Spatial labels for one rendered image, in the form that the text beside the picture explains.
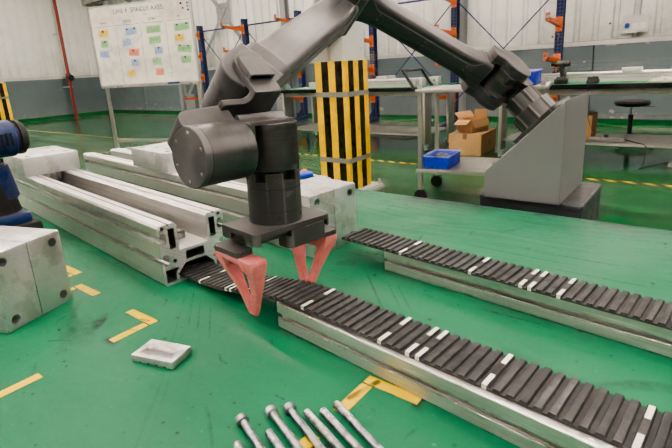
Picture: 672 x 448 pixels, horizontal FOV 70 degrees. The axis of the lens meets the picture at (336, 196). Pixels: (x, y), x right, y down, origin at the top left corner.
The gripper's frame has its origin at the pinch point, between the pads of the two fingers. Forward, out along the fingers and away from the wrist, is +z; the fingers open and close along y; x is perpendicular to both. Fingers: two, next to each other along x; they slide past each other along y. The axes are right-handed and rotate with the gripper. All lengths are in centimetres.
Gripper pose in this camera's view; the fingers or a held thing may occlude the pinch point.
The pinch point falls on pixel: (281, 295)
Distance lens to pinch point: 55.7
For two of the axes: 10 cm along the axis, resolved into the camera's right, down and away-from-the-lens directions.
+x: 7.1, 1.4, -6.9
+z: 0.4, 9.7, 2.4
